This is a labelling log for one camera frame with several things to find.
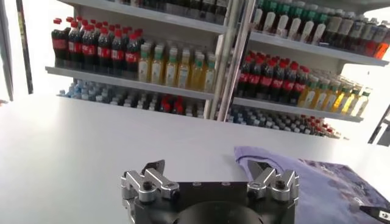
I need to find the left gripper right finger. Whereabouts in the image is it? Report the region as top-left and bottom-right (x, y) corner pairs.
(247, 160), (300, 203)

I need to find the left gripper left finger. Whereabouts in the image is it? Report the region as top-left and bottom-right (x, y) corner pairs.
(121, 159), (180, 205)

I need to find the purple t-shirt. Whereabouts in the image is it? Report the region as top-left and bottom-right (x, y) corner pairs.
(233, 145), (390, 224)

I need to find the grey metal shelf rack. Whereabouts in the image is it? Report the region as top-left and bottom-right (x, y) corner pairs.
(44, 0), (237, 120)
(218, 0), (390, 139)

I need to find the yellow juice bottle green label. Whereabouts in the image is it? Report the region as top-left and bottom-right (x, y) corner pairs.
(190, 52), (205, 91)
(352, 87), (372, 117)
(137, 44), (152, 83)
(151, 44), (166, 85)
(177, 48), (192, 89)
(331, 85), (351, 114)
(164, 47), (179, 88)
(203, 54), (218, 94)
(341, 86), (362, 116)
(322, 80), (341, 113)
(312, 78), (330, 111)
(300, 75), (319, 109)

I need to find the dark slanted pole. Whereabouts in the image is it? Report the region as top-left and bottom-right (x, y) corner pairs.
(367, 103), (390, 145)
(15, 0), (34, 95)

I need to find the dark tea bottle white label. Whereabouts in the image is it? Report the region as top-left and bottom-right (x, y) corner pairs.
(312, 5), (328, 46)
(300, 2), (316, 43)
(263, 0), (278, 33)
(275, 0), (290, 37)
(252, 0), (266, 30)
(288, 1), (302, 40)

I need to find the dark drink bottle beige label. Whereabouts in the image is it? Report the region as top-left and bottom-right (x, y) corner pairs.
(322, 9), (344, 45)
(336, 12), (356, 48)

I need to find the red drink bottle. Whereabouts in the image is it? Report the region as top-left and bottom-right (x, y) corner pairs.
(373, 30), (390, 60)
(367, 21), (390, 57)

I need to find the grey slanted window bar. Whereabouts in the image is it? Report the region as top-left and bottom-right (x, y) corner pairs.
(0, 0), (15, 102)

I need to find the grey metal frame table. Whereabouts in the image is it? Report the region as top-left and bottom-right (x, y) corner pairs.
(377, 117), (390, 147)

